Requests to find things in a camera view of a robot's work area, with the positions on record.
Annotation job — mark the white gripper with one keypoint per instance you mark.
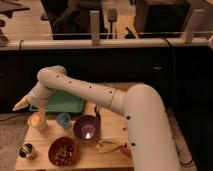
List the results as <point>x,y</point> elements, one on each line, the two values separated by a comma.
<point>38,96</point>

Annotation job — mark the orange apple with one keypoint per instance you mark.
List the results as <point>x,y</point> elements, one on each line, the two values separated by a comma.
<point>37,118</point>

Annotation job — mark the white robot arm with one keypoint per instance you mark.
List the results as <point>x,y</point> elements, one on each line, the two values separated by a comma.
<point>150,135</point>

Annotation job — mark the small blue cup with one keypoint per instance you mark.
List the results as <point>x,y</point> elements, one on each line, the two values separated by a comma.
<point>64,120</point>

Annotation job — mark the small metal cup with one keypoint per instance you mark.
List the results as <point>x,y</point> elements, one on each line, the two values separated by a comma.
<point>27,151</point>

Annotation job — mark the green plastic tray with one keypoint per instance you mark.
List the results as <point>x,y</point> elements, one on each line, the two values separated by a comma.
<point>64,102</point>

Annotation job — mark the purple bowl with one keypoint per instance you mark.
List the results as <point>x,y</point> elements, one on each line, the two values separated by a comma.
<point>87,127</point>

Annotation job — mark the brown bowl with beads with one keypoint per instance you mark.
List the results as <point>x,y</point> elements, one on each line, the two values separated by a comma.
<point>63,152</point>

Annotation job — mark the yellow banana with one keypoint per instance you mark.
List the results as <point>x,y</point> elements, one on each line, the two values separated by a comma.
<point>107,146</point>

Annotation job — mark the orange carrot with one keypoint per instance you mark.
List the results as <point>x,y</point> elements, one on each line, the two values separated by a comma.
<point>126,151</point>

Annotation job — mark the white railing post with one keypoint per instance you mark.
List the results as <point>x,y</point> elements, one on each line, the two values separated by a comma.
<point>95,28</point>
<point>192,25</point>

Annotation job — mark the white right railing post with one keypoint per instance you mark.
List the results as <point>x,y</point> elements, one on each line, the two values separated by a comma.
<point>192,25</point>

